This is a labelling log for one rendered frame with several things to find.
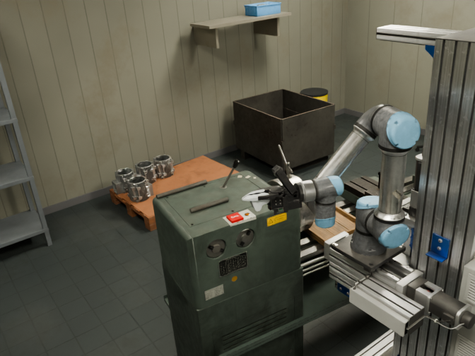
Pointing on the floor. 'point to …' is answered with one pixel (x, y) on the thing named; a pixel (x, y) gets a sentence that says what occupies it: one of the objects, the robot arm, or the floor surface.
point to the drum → (316, 93)
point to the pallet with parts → (160, 182)
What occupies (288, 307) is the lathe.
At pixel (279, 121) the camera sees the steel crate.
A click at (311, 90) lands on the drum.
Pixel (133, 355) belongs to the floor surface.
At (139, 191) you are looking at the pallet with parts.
